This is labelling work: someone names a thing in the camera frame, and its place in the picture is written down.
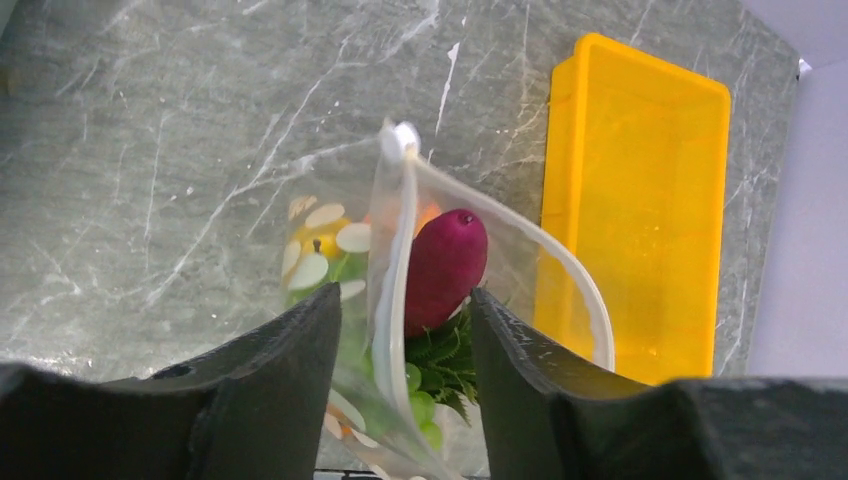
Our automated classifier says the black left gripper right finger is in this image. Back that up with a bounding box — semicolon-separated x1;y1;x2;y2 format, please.
470;289;847;479

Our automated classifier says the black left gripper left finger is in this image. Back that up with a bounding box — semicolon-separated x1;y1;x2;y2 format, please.
1;283;342;479

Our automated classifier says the orange toy pineapple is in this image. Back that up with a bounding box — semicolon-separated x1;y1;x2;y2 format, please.
324;311;480;439

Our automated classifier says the green toy lettuce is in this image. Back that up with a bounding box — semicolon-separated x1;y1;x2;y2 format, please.
286;251;445;453

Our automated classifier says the yellow toy pear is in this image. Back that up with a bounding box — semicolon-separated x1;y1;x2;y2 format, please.
282;217;351;276

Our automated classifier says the yellow plastic tray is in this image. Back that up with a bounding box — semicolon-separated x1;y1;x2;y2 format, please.
541;33;732;385

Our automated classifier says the dark red toy sweet potato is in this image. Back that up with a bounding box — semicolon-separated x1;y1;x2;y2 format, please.
404;209;488;338

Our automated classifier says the clear polka-dot zip bag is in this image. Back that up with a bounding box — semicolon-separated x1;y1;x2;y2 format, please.
285;121;615;479

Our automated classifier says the toy peach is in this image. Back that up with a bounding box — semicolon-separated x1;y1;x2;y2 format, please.
378;201;443;237

